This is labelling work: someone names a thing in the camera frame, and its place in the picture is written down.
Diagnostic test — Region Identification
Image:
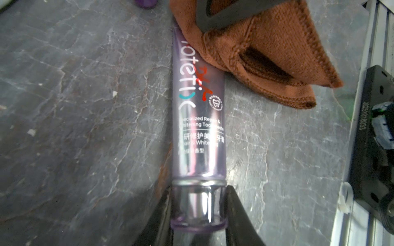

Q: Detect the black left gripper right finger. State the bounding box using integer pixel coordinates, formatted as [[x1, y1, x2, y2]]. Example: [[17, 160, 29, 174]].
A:
[[224, 186, 266, 246]]

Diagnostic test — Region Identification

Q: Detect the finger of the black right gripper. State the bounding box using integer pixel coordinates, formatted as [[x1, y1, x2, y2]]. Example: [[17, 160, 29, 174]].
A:
[[196, 0, 286, 33]]

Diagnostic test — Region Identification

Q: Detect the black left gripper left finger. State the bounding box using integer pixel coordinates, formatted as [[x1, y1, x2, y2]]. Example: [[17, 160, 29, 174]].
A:
[[132, 187, 172, 246]]

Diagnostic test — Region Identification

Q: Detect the silver purple Protetix toothpaste tube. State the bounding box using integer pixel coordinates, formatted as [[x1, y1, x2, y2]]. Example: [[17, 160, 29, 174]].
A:
[[170, 26, 227, 233]]

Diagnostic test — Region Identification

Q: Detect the white R&O purple cap tube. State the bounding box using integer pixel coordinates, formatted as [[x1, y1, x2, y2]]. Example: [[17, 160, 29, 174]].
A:
[[134, 0, 158, 9]]

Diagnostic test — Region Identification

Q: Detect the brown cloth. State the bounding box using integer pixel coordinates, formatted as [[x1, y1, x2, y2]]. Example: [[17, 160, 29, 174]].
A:
[[169, 1, 343, 109]]

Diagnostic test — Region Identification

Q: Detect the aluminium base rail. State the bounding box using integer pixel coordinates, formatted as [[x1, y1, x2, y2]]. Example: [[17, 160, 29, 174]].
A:
[[331, 1, 394, 246]]

